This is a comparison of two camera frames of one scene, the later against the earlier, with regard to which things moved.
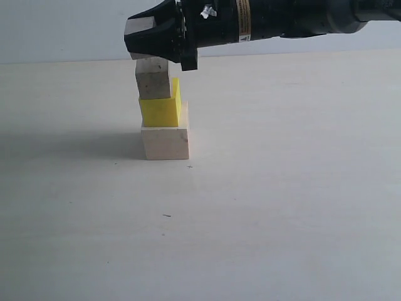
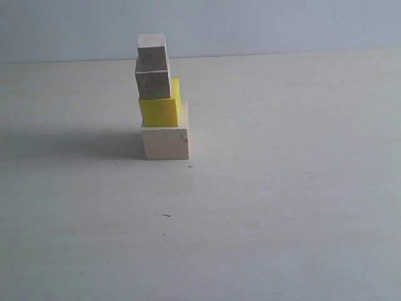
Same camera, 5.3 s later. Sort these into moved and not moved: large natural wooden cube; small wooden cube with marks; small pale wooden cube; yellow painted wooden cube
Moved: small pale wooden cube
Not moved: large natural wooden cube; small wooden cube with marks; yellow painted wooden cube
